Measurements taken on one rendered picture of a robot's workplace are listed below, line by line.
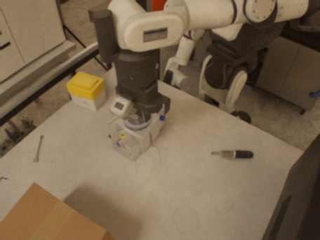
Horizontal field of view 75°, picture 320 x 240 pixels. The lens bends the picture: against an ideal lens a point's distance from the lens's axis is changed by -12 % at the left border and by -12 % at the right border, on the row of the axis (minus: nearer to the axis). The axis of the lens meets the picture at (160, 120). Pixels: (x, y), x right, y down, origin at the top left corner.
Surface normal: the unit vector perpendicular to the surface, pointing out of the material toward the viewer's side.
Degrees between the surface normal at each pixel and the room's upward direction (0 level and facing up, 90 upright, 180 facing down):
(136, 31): 90
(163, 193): 0
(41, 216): 0
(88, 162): 0
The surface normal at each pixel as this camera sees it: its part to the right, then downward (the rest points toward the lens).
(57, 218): 0.00, -0.65
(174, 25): 0.41, 0.70
